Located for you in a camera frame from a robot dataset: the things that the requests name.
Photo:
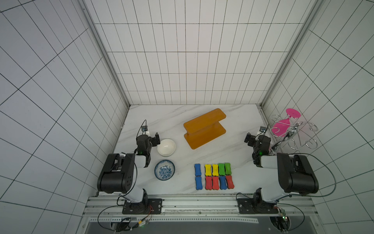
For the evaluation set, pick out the orange wooden two-tier shelf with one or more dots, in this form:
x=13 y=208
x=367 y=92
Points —
x=205 y=128

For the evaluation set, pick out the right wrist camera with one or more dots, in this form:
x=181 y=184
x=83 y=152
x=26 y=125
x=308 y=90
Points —
x=262 y=129

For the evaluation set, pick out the white bowl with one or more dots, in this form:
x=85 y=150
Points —
x=166 y=147

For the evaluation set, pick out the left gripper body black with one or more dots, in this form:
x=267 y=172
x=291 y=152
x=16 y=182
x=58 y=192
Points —
x=149 y=147

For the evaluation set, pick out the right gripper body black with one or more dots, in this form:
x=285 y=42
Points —
x=250 y=139

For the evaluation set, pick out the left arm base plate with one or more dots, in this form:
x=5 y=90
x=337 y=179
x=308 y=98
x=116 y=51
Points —
x=148 y=206

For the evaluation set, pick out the blue eraser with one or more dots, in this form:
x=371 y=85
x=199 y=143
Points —
x=198 y=183
x=223 y=182
x=197 y=168

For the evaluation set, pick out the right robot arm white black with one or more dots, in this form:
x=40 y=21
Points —
x=295 y=174

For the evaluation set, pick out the left electronics board with wires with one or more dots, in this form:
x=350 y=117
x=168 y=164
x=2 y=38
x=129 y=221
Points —
x=126 y=225

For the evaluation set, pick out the blue patterned bowl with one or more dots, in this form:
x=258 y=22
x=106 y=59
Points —
x=164 y=170

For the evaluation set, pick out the yellow eraser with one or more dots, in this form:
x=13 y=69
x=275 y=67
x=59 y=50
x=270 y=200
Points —
x=215 y=170
x=208 y=170

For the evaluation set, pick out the red eraser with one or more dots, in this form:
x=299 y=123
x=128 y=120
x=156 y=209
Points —
x=215 y=183
x=208 y=182
x=229 y=181

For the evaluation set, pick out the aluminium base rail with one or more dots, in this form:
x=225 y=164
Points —
x=194 y=208

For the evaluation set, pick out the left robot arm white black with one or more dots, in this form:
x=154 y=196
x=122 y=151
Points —
x=120 y=171

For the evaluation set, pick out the green eraser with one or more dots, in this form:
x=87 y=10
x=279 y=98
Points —
x=228 y=171
x=221 y=169

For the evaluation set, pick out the right electronics board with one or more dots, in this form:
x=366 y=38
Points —
x=281 y=223

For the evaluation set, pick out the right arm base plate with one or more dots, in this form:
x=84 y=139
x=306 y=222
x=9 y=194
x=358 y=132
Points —
x=251 y=207

